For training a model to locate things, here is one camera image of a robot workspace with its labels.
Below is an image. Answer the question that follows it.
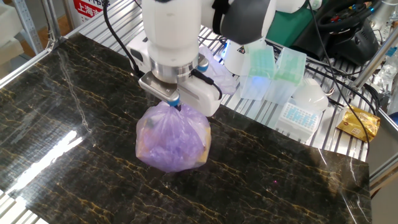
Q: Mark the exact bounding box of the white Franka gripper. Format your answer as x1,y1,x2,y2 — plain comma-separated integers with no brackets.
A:
126,37,223,118

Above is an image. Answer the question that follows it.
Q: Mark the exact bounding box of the purple plastic bag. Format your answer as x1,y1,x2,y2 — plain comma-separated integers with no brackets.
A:
135,45,239,174

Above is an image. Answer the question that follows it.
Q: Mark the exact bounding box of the clear plastic bag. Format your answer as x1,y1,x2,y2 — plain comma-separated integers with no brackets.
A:
371,54,398,94

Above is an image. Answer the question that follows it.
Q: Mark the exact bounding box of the green pipette tip box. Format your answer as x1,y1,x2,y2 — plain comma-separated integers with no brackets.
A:
265,47,308,106
239,45,277,101

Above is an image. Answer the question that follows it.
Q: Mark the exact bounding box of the black marble pattern mat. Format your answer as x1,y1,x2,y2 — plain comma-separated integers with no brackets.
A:
0,33,373,224

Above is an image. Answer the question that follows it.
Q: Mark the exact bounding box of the white pipette tip box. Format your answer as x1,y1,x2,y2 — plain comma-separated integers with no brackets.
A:
275,101,323,142

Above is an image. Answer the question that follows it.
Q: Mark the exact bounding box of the red white printed box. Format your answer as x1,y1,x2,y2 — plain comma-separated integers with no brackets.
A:
73,0,118,28

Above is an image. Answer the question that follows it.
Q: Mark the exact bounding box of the white plastic bowl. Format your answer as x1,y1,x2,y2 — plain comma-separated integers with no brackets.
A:
291,77,330,114

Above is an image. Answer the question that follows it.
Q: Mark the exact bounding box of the grey perforated shelf upright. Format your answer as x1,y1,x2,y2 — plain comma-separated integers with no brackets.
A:
12,0,44,56

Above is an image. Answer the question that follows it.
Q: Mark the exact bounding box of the gold foil packet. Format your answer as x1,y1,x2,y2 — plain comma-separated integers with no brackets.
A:
336,105,381,143

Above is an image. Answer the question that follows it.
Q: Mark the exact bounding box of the white plastic crate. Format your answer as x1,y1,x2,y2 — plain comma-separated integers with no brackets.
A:
0,2,25,78

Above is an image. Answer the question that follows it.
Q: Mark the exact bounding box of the black steering wheel controller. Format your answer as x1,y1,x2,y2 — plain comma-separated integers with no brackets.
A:
292,0,381,67

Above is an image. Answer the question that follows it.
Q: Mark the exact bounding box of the silver blue tipped wrist camera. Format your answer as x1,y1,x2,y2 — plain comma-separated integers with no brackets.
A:
138,71,182,107
197,55,210,73

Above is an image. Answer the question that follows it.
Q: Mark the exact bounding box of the aluminium frame post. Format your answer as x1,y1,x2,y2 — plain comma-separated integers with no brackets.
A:
40,0,63,43
351,29,398,91

